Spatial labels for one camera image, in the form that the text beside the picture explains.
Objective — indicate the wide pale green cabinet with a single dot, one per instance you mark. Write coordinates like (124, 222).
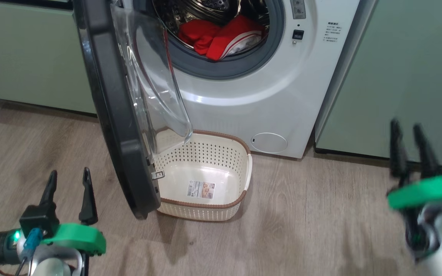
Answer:
(405, 76)

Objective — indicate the round drain filter cover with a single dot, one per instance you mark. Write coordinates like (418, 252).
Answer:
(269, 143)

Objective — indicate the cream perforated laundry basket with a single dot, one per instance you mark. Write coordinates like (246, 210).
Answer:
(213, 168)

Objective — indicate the black warning text label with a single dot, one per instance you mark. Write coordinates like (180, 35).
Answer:
(332, 32)

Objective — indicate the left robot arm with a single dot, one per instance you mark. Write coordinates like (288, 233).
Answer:
(50, 266)

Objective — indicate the black door lock socket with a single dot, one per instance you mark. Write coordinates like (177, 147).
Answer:
(298, 34)

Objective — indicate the grey rubber door gasket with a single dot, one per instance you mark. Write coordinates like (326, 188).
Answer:
(225, 69)

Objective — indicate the steel washer drum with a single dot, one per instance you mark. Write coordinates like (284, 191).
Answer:
(205, 9)

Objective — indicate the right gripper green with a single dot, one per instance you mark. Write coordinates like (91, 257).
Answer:
(424, 191)

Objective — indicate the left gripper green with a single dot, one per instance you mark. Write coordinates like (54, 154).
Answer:
(75, 234)

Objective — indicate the basket product label sticker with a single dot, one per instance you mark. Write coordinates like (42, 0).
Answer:
(200, 190)

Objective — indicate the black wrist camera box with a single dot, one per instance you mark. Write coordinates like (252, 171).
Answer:
(38, 220)

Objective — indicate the red jersey with white trim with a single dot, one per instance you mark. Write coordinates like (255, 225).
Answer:
(240, 36)

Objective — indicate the grey detergent info plate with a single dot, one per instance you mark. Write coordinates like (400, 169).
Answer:
(298, 8)

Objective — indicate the black-rimmed glass washer door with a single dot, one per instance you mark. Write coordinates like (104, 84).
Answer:
(113, 115)

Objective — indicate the white front-load washing machine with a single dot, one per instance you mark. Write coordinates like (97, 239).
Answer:
(244, 103)

